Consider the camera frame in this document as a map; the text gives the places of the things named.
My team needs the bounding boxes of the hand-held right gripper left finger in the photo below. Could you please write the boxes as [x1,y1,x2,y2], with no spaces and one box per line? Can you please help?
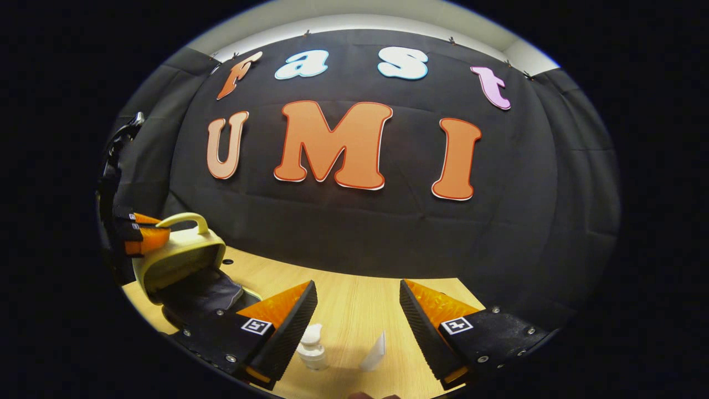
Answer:
[172,280,319,391]

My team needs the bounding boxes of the white squeeze tube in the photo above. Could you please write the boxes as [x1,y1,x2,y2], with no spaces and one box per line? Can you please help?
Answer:
[359,331,387,371]

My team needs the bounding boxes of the pale yellow suitcase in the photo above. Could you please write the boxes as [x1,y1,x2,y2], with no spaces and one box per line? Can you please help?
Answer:
[132,212,264,333]

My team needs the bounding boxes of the white pump bottle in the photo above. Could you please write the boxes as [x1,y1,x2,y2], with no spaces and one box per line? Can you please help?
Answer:
[296,323,328,371]

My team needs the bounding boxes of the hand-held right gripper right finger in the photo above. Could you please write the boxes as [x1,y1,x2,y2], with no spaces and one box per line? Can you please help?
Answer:
[399,279,554,388]

